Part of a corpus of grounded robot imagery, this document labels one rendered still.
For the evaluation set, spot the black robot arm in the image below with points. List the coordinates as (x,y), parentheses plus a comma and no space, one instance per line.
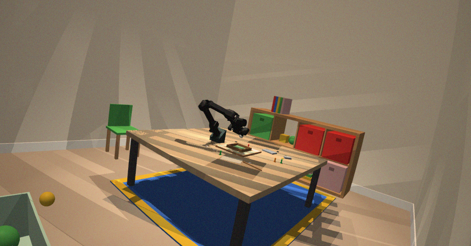
(228,114)

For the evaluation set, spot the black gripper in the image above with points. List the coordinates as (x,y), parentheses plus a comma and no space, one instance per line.
(238,130)

